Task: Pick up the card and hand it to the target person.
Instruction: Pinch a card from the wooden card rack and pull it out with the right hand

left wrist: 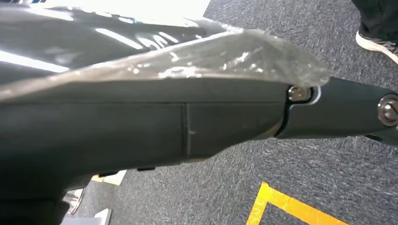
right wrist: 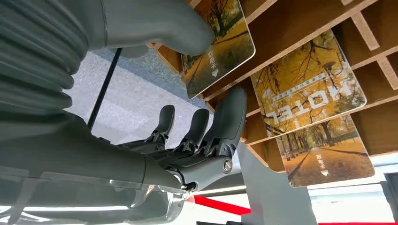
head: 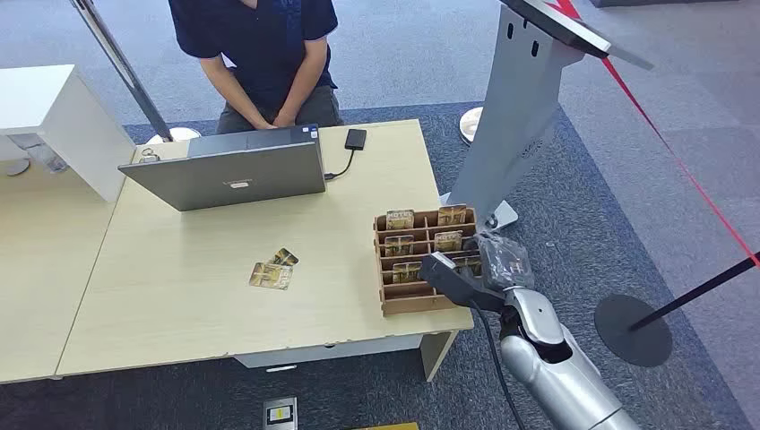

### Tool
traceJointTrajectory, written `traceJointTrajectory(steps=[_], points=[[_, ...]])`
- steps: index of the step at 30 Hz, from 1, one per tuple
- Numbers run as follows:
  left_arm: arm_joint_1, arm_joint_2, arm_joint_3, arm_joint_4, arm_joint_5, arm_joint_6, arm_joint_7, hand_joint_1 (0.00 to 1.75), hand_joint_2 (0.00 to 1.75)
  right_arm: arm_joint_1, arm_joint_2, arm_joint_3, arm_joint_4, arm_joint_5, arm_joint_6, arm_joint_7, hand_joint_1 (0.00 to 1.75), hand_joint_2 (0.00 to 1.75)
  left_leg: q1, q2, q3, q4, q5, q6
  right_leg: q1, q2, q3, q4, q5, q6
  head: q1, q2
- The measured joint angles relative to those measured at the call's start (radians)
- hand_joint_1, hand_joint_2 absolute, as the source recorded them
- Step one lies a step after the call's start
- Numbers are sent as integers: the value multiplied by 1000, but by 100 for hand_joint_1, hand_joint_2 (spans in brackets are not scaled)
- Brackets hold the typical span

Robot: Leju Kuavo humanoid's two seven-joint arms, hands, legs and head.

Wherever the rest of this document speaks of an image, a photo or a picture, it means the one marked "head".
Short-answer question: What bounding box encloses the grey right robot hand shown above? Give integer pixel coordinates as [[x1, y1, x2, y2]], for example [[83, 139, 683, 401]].
[[474, 231, 536, 293]]

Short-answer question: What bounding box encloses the person's left hand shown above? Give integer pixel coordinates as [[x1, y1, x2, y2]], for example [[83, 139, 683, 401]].
[[272, 107, 302, 129]]

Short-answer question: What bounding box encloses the person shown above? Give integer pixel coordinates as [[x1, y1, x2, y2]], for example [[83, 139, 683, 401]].
[[168, 0, 345, 135]]

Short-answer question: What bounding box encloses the wooden card holder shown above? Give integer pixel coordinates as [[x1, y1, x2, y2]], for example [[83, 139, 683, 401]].
[[372, 205, 483, 317]]

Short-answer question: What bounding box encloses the grey laptop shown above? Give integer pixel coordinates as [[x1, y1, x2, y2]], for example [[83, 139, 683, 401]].
[[117, 124, 328, 213]]

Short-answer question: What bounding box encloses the silver stanchion base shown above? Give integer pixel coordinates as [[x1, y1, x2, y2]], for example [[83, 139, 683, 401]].
[[145, 126, 203, 145]]

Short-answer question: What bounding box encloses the wooden desk leg panel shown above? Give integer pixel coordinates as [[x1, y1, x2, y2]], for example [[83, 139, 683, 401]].
[[419, 330, 460, 383]]

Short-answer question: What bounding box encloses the grey kiosk stand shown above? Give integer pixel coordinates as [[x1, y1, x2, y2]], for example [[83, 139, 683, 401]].
[[439, 4, 587, 232]]

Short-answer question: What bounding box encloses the round white floor base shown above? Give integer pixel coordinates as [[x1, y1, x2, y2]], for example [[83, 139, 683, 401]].
[[458, 107, 486, 145]]

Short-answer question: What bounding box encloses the black round stanchion base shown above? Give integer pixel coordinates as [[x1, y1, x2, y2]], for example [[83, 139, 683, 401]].
[[594, 294, 675, 369]]

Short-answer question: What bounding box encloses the silver stanchion pole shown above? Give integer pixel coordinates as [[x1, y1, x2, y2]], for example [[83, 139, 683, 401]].
[[70, 0, 175, 143]]

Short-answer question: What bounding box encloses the black stanchion pole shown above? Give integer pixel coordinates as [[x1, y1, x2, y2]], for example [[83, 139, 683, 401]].
[[627, 251, 760, 333]]

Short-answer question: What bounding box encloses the grey desk drawer unit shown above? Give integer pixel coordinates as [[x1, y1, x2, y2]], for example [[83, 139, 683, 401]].
[[232, 333, 425, 371]]

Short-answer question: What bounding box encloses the white cabinet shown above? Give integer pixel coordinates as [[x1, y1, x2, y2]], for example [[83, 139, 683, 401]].
[[0, 64, 138, 204]]

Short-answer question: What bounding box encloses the red barrier belt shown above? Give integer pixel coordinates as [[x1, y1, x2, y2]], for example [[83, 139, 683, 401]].
[[555, 0, 760, 270]]

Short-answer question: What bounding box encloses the kiosk screen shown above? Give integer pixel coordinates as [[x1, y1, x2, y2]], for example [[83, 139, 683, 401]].
[[497, 0, 655, 72]]

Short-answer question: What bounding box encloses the grey floor socket box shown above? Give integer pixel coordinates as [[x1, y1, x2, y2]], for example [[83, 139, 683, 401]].
[[262, 396, 299, 430]]

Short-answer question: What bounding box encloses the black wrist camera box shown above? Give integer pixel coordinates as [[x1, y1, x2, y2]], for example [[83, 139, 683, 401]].
[[418, 252, 506, 314]]

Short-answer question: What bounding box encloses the black drive cable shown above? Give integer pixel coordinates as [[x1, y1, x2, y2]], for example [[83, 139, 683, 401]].
[[324, 148, 356, 182]]

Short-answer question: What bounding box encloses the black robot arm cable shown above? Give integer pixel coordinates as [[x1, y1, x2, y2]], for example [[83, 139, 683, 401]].
[[471, 301, 527, 430]]

